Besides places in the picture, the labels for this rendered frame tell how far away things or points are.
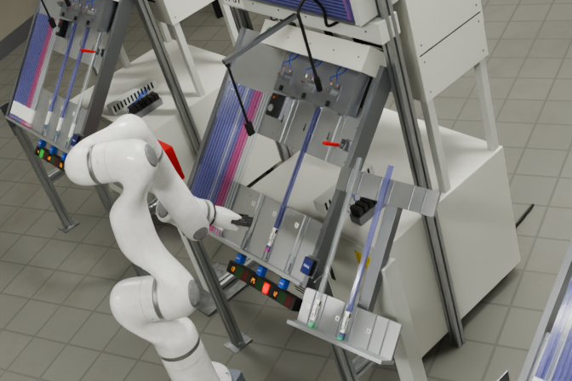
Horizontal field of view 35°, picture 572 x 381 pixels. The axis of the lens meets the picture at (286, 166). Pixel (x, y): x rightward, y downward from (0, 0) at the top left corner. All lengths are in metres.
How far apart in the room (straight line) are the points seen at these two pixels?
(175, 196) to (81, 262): 2.09
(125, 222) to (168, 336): 0.36
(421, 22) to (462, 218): 0.79
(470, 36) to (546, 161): 1.36
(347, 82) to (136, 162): 0.82
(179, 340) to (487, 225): 1.40
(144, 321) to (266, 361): 1.30
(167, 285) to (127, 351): 1.65
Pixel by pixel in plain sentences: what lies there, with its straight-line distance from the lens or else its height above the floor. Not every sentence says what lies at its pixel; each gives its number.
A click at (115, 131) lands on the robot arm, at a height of 1.48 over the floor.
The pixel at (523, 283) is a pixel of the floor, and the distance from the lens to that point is 3.64.
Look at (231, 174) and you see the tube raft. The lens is 3.05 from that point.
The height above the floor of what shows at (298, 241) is 0.79.
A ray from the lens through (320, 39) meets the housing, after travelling 2.81.
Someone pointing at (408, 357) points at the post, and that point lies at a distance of 2.83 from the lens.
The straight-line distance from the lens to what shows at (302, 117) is 2.88.
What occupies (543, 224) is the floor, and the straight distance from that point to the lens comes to 3.88.
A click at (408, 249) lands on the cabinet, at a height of 0.54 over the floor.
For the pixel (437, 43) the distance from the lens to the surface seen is 2.86.
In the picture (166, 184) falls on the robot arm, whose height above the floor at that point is 1.23.
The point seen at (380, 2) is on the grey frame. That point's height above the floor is 1.44.
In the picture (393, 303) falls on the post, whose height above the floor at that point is 0.69.
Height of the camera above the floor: 2.53
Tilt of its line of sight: 34 degrees down
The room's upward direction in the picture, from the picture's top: 18 degrees counter-clockwise
